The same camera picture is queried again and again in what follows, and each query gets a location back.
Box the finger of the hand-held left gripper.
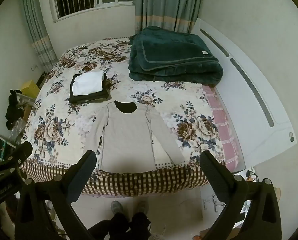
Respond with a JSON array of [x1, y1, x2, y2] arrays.
[[4, 141, 34, 172]]

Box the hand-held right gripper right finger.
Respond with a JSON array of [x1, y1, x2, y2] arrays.
[[200, 151, 282, 240]]

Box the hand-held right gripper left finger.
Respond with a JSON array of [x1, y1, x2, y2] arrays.
[[14, 150, 97, 240]]

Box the beige long-sleeve shirt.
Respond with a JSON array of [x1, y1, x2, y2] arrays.
[[83, 100, 186, 174]]

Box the black hanging garment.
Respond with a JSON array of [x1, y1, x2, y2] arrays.
[[5, 89, 28, 130]]

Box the floral bed sheet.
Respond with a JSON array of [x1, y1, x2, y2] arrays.
[[20, 37, 227, 197]]

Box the person's grey left shoe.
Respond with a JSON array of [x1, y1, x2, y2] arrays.
[[110, 200, 123, 215]]

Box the pink checked mattress pad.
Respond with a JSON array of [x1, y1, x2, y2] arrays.
[[201, 84, 247, 172]]

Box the yellow box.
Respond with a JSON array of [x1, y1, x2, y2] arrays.
[[20, 80, 41, 99]]

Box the person's black pants legs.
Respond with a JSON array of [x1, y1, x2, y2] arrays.
[[88, 212, 152, 240]]

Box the white bed headboard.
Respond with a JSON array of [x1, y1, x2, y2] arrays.
[[190, 17, 295, 171]]

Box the folded black cloth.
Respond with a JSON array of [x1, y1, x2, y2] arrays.
[[69, 72, 110, 104]]

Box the folded white cloth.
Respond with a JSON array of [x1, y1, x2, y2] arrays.
[[72, 71, 107, 97]]

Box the grey-green curtain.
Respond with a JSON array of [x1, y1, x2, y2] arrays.
[[134, 0, 205, 34], [19, 0, 59, 73]]

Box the dark green folded blanket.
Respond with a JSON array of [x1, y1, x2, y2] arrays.
[[128, 26, 224, 84]]

